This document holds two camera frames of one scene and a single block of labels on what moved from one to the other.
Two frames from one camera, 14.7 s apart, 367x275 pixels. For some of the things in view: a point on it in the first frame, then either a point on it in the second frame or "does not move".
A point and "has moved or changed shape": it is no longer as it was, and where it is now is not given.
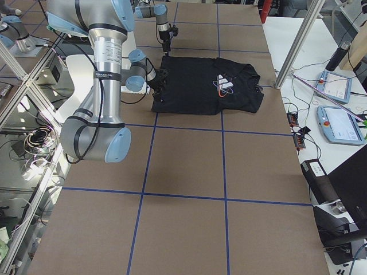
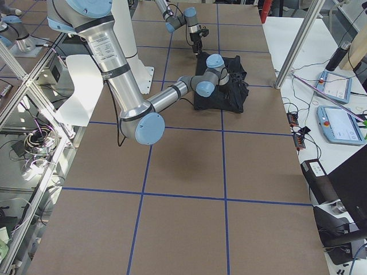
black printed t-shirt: [208, 86] has moved or changed shape
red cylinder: [264, 8] does not move
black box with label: [320, 185] does not move
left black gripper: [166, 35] → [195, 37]
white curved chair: [82, 68] does not move
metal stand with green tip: [358, 118] does not move
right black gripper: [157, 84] → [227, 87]
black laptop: [349, 183] does not move
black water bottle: [338, 57] does not move
